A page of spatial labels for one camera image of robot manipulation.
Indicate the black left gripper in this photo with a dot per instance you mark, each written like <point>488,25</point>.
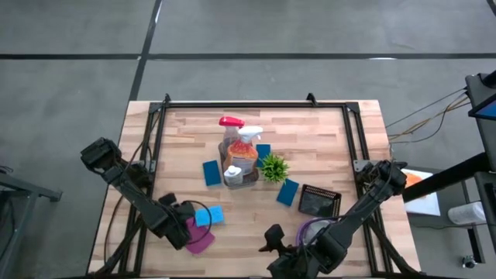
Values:
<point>174,224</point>

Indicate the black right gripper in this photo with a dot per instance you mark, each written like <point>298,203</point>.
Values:
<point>298,263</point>

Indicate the magenta cloth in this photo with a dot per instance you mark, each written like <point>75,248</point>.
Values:
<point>201,238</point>

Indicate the purple bucket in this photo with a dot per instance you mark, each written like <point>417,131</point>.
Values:
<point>306,228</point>

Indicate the light blue sponge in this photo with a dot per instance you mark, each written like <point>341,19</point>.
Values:
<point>211,216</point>

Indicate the dark blue sponge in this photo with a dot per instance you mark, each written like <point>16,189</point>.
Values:
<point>264,153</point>
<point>212,173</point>
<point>287,192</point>

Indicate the black mesh basket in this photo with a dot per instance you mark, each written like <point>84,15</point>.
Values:
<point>319,201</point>

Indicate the green plant white pot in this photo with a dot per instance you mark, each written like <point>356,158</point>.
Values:
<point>274,168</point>

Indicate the orange spray bottle white trigger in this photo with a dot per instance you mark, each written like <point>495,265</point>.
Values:
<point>242,153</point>

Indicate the clear spray bottle red trigger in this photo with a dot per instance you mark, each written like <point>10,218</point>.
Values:
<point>231,122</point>

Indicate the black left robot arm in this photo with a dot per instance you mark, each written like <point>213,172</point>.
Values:
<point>131,190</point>

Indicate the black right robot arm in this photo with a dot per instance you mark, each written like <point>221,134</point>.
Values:
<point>360,211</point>

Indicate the grey translucent caddy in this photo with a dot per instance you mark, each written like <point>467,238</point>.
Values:
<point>253,179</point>

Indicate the orange object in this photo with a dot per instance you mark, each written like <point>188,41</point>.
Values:
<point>414,180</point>

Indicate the white paper sheet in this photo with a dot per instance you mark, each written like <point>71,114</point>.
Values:
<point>426,201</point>

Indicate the grey metal stand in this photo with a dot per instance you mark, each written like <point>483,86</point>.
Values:
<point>23,190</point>

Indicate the black diagonal rig strut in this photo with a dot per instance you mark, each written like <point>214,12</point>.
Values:
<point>445,180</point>

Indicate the white roll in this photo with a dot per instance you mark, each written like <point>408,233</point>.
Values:
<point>467,213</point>

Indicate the black caster wheel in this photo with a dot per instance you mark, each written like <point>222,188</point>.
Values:
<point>469,262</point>

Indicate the blue screen monitor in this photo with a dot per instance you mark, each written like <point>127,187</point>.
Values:
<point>486,110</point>

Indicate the black equipment cart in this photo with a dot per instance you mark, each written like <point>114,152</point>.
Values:
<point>480,89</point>

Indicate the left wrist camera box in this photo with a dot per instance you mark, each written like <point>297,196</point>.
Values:
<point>167,199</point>

